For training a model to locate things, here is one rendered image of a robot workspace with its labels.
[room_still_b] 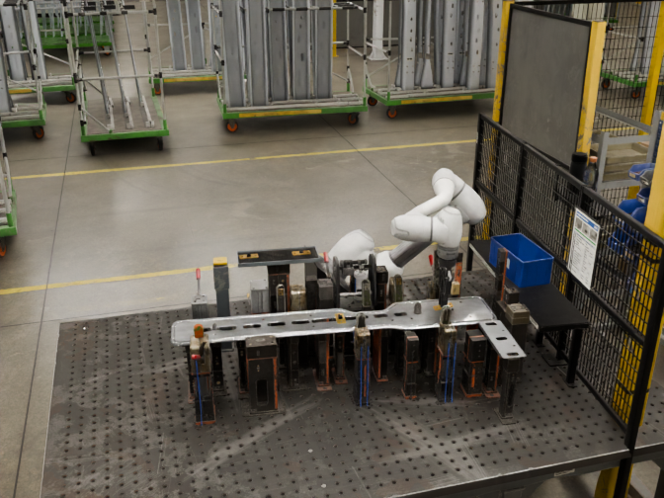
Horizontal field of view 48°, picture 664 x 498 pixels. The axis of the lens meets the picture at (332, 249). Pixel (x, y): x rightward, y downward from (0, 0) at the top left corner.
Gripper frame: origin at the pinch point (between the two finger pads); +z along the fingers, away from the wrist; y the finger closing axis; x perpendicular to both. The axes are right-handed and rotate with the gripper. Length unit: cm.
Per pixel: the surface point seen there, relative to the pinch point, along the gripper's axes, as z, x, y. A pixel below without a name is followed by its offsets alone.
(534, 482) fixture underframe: 46, 20, 66
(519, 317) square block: 1.7, 27.8, 17.0
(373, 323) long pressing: 6.1, -32.4, 6.7
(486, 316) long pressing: 5.2, 17.0, 8.5
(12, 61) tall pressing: 53, -383, -901
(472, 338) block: 7.4, 6.5, 21.7
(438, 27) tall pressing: -10, 228, -786
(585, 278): -14, 55, 16
